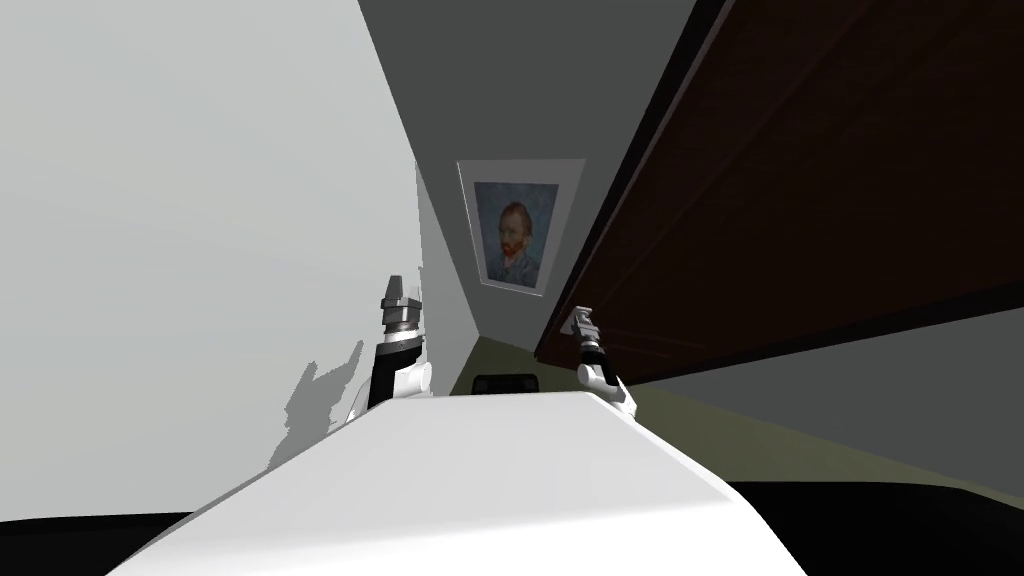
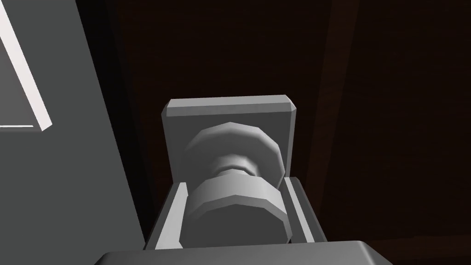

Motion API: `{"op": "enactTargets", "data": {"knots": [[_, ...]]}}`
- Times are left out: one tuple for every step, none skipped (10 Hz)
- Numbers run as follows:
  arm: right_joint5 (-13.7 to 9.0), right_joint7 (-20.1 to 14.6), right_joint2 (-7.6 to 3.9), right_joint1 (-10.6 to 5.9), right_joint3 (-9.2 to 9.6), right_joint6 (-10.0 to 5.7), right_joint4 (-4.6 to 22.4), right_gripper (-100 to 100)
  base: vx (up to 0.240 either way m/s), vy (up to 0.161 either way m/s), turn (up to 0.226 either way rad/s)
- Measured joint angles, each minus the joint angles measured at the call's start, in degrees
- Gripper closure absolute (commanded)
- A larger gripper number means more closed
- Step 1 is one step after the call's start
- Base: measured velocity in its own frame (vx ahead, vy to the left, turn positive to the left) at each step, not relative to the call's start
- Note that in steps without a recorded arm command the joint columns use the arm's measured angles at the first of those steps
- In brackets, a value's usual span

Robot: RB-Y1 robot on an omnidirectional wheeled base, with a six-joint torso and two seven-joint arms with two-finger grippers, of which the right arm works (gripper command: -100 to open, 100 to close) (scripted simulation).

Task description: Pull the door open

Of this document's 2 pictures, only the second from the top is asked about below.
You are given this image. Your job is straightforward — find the grey door knob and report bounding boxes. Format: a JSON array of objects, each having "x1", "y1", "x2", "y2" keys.
[{"x1": 161, "y1": 94, "x2": 297, "y2": 249}]

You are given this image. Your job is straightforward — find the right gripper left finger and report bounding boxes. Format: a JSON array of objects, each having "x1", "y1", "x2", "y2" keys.
[{"x1": 145, "y1": 181, "x2": 190, "y2": 251}]

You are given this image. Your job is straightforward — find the dark brown door leaf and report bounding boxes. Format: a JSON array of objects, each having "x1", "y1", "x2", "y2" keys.
[{"x1": 105, "y1": 0, "x2": 471, "y2": 265}]

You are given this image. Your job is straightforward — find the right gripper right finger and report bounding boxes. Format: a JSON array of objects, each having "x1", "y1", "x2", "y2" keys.
[{"x1": 280, "y1": 176, "x2": 328, "y2": 244}]

